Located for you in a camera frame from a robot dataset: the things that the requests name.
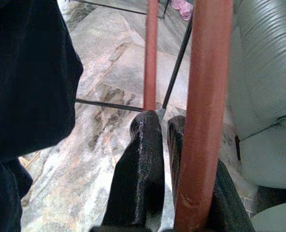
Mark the reddish pink clothes hanger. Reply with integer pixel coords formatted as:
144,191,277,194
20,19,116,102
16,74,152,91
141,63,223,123
142,0,235,232

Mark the black metal drying rack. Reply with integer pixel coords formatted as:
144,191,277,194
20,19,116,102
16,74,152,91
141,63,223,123
65,0,194,120

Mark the pink slipper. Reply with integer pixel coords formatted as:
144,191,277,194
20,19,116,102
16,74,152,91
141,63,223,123
169,0,194,21

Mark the black garment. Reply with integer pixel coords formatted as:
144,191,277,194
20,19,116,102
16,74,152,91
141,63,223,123
0,0,84,232

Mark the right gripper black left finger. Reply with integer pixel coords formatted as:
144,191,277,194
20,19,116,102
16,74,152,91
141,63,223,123
90,110,167,232

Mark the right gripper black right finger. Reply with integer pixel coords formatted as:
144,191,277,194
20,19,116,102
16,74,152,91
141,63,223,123
166,115,256,232

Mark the green leather sofa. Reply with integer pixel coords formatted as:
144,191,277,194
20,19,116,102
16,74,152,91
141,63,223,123
226,0,286,232

